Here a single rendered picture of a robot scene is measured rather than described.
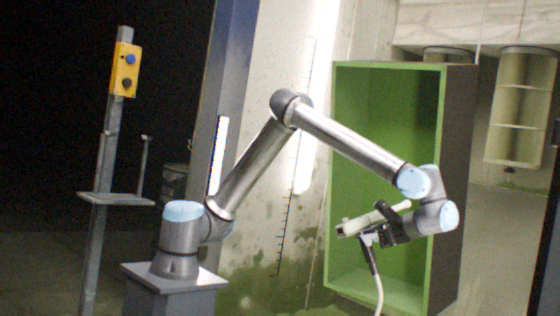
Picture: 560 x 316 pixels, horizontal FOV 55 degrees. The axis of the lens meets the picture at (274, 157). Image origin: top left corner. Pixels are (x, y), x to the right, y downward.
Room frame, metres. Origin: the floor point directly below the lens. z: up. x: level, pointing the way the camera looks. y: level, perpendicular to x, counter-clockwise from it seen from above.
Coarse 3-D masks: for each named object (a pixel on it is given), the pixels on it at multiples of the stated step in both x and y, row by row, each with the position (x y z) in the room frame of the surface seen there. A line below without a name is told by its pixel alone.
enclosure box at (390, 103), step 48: (336, 96) 2.79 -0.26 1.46; (384, 96) 2.95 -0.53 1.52; (432, 96) 2.76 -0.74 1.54; (384, 144) 2.97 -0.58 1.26; (432, 144) 2.79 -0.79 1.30; (336, 192) 2.89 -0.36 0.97; (384, 192) 3.00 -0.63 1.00; (336, 240) 2.95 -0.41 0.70; (432, 240) 2.45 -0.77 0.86; (336, 288) 2.85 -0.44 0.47; (384, 288) 2.88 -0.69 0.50; (432, 288) 2.52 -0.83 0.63
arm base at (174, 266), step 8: (160, 248) 2.03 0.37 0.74; (160, 256) 2.02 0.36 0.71; (168, 256) 2.00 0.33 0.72; (176, 256) 2.00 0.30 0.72; (184, 256) 2.01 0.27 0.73; (192, 256) 2.03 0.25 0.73; (152, 264) 2.03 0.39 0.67; (160, 264) 2.00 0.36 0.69; (168, 264) 1.99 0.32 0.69; (176, 264) 1.99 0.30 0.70; (184, 264) 2.00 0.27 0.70; (192, 264) 2.03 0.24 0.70; (152, 272) 2.01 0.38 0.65; (160, 272) 1.99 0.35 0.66; (168, 272) 1.98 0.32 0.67; (176, 272) 1.98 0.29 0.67; (184, 272) 2.00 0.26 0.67; (192, 272) 2.02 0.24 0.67; (184, 280) 1.99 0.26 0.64
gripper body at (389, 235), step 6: (384, 222) 1.92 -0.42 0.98; (402, 222) 1.83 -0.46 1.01; (384, 228) 1.87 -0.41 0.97; (390, 228) 1.87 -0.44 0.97; (396, 228) 1.86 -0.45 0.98; (402, 228) 1.82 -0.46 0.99; (378, 234) 1.90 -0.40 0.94; (384, 234) 1.88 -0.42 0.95; (390, 234) 1.86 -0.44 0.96; (396, 234) 1.86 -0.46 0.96; (402, 234) 1.85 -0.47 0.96; (384, 240) 1.89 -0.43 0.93; (390, 240) 1.86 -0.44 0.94; (396, 240) 1.86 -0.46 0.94; (402, 240) 1.85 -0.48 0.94; (408, 240) 1.83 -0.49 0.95; (390, 246) 1.86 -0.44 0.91
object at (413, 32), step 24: (432, 0) 3.73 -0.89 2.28; (456, 0) 3.60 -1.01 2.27; (480, 0) 3.48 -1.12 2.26; (504, 0) 3.37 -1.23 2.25; (528, 0) 3.26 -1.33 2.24; (552, 0) 3.16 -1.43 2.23; (408, 24) 3.85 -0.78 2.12; (432, 24) 3.71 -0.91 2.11; (456, 24) 3.58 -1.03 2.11; (480, 24) 3.46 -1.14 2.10; (504, 24) 3.35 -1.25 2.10; (528, 24) 3.24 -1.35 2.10; (552, 24) 3.15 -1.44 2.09; (408, 48) 3.97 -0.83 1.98; (480, 48) 3.57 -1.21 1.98; (552, 48) 3.24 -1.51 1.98
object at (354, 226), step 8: (408, 200) 2.23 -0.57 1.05; (400, 208) 2.18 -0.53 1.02; (368, 216) 1.99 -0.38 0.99; (376, 216) 2.02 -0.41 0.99; (344, 224) 1.88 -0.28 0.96; (352, 224) 1.90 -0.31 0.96; (360, 224) 1.94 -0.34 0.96; (368, 224) 1.97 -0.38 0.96; (344, 232) 1.87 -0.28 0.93; (352, 232) 1.90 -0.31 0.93; (360, 232) 1.93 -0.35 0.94; (360, 240) 1.96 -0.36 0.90; (368, 248) 1.94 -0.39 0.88; (368, 256) 1.94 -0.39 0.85; (368, 264) 1.95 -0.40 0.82; (376, 264) 1.94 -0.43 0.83; (376, 272) 1.93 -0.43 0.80
